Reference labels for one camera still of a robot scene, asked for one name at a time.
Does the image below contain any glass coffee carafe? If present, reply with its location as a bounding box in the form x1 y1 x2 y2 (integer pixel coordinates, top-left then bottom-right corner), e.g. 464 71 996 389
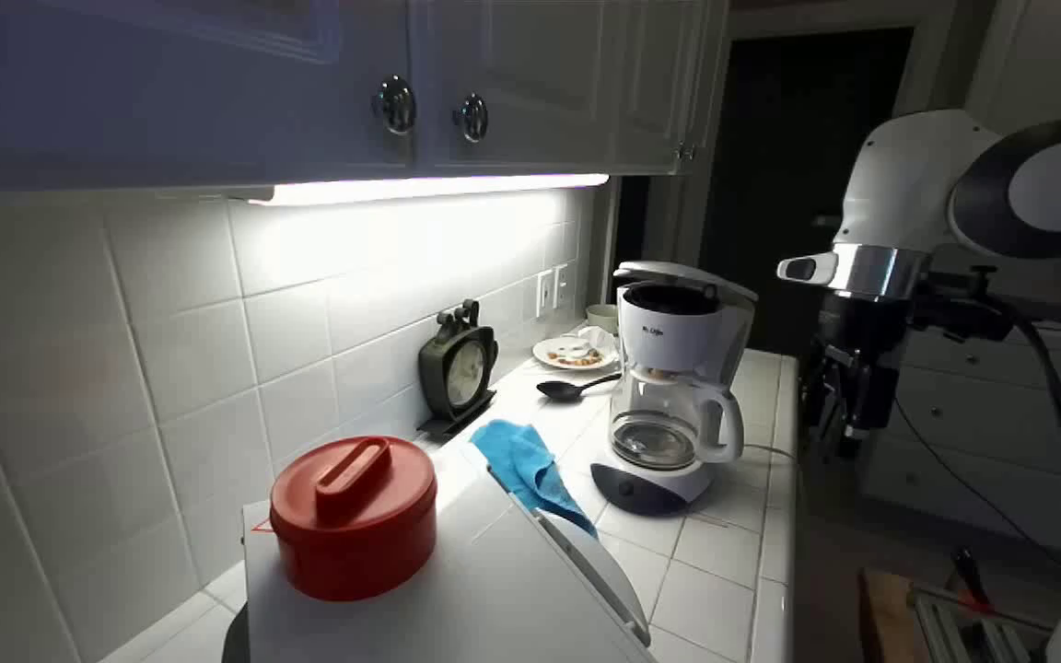
605 364 748 479

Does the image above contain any green retro clock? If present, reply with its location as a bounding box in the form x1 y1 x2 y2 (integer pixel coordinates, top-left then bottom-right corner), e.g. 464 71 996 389
414 298 501 441

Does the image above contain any white light switch plate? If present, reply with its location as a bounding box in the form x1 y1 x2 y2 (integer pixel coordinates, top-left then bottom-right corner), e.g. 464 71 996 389
547 257 574 312

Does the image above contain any narrow white cabinet door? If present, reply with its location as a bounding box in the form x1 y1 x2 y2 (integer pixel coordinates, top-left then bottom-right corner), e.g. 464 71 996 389
414 0 621 176

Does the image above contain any white wall outlet plate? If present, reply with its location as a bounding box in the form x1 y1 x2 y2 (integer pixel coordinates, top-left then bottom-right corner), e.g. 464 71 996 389
534 265 560 319

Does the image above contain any wide white cabinet door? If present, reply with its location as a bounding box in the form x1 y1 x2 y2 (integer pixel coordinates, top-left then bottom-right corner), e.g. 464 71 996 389
0 0 420 195

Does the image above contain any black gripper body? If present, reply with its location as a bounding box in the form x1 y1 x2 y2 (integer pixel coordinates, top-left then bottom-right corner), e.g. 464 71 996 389
800 295 916 452

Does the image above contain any black spoon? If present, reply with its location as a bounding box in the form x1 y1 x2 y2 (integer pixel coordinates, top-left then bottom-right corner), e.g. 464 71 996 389
534 367 621 404

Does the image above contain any under-cabinet light strip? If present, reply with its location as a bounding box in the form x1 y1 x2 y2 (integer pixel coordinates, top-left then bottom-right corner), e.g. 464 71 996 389
232 171 616 210

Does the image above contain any white plate with crumbs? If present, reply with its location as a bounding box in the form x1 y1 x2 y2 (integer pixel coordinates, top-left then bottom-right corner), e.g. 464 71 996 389
530 327 621 375

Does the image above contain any round metal cabinet knob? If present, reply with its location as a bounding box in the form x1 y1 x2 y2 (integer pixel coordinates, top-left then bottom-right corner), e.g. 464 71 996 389
448 89 495 147
373 71 420 140

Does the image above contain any white coffee maker body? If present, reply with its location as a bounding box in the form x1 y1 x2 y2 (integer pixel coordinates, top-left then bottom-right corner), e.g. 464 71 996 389
587 257 762 517

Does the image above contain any blue cloth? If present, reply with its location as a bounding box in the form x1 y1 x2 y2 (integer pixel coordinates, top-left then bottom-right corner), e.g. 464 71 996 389
468 418 601 539

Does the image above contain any white drawer cabinet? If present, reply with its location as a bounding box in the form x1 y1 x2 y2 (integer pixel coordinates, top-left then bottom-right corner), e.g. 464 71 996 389
858 319 1061 559

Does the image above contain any red round lidded container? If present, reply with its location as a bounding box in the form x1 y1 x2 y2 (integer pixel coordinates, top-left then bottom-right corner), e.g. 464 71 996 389
264 430 442 604

